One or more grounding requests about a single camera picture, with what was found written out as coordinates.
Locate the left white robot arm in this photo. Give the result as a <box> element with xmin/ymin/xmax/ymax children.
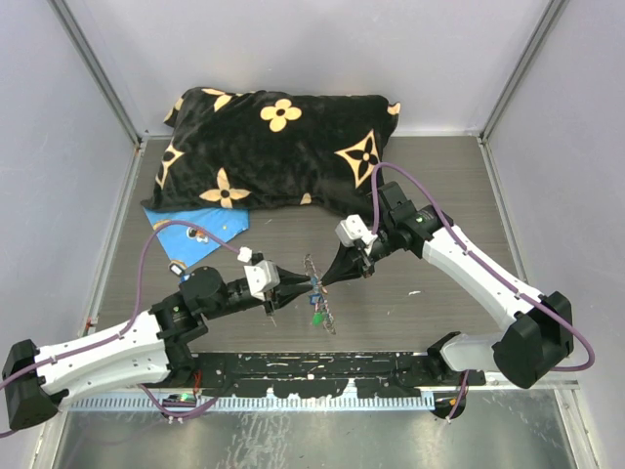
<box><xmin>1</xmin><ymin>266</ymin><xmax>313</xmax><ymax>432</ymax></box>

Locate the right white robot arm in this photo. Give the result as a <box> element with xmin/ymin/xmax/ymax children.
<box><xmin>321</xmin><ymin>182</ymin><xmax>573</xmax><ymax>389</ymax></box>

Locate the blue cartoon cloth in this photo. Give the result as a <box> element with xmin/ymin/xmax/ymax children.
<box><xmin>144</xmin><ymin>208</ymin><xmax>249</xmax><ymax>269</ymax></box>

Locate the black floral plush pillow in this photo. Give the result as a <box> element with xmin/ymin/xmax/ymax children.
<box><xmin>142</xmin><ymin>87</ymin><xmax>401</xmax><ymax>221</ymax></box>

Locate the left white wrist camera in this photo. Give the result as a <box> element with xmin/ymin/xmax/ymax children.
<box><xmin>237</xmin><ymin>246</ymin><xmax>280</xmax><ymax>301</ymax></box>

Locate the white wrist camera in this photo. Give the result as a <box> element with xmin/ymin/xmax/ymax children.
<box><xmin>237</xmin><ymin>246</ymin><xmax>280</xmax><ymax>301</ymax></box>
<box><xmin>335</xmin><ymin>214</ymin><xmax>378</xmax><ymax>247</ymax></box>

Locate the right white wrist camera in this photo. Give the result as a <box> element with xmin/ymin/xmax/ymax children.
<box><xmin>335</xmin><ymin>214</ymin><xmax>378</xmax><ymax>247</ymax></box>

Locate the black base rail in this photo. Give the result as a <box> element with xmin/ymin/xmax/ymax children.
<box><xmin>141</xmin><ymin>350</ymin><xmax>484</xmax><ymax>400</ymax></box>

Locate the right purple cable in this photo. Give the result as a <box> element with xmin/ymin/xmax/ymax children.
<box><xmin>369</xmin><ymin>163</ymin><xmax>596</xmax><ymax>375</ymax></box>

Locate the purple cable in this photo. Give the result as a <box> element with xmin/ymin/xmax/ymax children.
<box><xmin>0</xmin><ymin>219</ymin><xmax>255</xmax><ymax>439</ymax></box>
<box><xmin>369</xmin><ymin>163</ymin><xmax>596</xmax><ymax>375</ymax></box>

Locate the white slotted cable duct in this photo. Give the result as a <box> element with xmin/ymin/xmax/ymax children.
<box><xmin>69</xmin><ymin>388</ymin><xmax>436</xmax><ymax>412</ymax></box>

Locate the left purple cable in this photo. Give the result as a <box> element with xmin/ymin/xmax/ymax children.
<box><xmin>0</xmin><ymin>219</ymin><xmax>255</xmax><ymax>439</ymax></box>

